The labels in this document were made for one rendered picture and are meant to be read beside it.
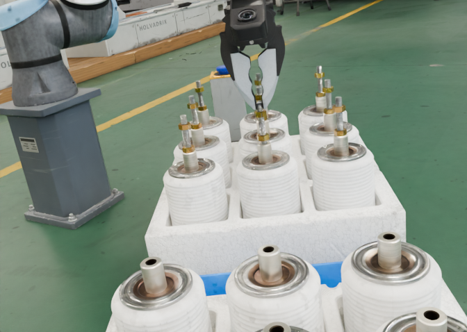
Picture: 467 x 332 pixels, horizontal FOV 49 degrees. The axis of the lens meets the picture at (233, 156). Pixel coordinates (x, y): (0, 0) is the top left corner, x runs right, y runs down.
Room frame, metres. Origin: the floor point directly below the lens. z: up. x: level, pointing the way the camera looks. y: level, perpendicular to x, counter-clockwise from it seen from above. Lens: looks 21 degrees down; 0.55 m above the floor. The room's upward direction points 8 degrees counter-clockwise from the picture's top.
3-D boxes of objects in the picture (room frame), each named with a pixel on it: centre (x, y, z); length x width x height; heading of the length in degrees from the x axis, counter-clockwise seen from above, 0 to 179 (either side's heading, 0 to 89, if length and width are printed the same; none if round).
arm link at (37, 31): (1.23, 0.42, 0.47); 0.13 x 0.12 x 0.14; 124
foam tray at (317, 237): (0.86, -0.06, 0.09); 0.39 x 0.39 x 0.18; 85
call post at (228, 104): (1.16, -0.01, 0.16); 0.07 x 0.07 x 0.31; 85
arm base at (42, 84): (1.23, 0.43, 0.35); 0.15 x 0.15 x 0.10
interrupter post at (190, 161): (0.76, 0.07, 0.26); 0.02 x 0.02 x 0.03
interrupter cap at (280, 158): (0.75, -0.05, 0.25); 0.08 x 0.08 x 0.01
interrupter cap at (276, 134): (0.86, -0.06, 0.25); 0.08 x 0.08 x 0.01
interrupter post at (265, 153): (0.75, -0.05, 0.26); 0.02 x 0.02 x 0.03
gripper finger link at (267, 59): (0.76, -0.07, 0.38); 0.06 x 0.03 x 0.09; 173
